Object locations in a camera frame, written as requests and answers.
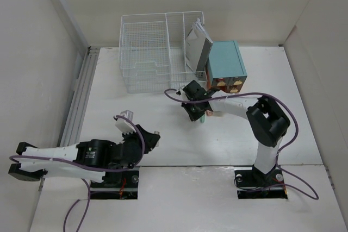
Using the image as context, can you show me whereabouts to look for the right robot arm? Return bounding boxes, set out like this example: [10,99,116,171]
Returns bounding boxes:
[176,80,290,185]

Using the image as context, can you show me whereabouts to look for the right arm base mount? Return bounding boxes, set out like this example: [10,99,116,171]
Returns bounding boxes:
[234,166,288,199]

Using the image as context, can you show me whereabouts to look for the green highlighter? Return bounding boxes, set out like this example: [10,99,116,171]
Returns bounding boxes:
[199,114,206,123]

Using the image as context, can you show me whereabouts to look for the gray white booklet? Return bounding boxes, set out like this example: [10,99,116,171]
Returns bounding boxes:
[185,18,213,72]

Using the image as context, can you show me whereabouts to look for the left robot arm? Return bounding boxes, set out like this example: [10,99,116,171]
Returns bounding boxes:
[8,124,160,187]

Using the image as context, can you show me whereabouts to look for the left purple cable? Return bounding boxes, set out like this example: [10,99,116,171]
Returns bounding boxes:
[9,114,145,232]

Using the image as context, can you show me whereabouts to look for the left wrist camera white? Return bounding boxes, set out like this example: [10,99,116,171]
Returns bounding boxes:
[114,110,135,133]

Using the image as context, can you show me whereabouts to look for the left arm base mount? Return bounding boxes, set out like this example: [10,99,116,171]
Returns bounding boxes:
[90,167,140,200]

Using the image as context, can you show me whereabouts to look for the white wire mesh desk organizer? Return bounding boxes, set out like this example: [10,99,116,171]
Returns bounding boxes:
[119,11,207,93]

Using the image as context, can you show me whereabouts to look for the orange highlighter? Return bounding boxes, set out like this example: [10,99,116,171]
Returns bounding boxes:
[206,110,213,116]

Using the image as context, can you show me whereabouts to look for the teal drawer box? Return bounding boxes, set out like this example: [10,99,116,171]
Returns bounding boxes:
[206,40,247,93]

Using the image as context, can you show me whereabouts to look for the aluminium rail frame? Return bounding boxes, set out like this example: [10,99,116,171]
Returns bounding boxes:
[57,46,100,148]

